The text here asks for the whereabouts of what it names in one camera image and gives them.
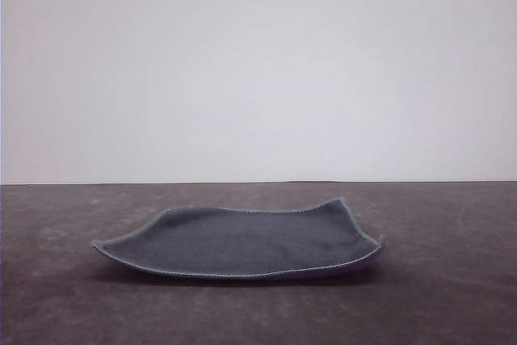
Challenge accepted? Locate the grey table cloth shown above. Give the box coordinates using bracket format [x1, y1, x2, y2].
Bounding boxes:
[0, 180, 517, 345]

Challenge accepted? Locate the purple towel with grey hem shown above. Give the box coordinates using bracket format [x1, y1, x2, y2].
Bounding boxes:
[89, 196, 388, 281]

